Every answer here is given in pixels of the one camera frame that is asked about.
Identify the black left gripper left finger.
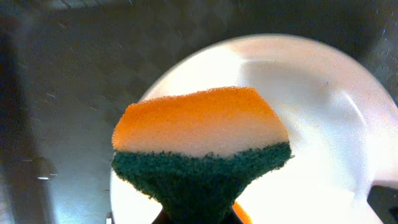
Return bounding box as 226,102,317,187
152,210,170,224

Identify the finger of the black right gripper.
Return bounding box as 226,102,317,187
368,185,398,224

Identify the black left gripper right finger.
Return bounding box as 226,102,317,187
225,208,244,224

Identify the orange green sponge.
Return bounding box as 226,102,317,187
111,86,292,223

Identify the white plate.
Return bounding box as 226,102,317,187
109,33,398,224

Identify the large brown tray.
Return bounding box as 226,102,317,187
1,0,397,223

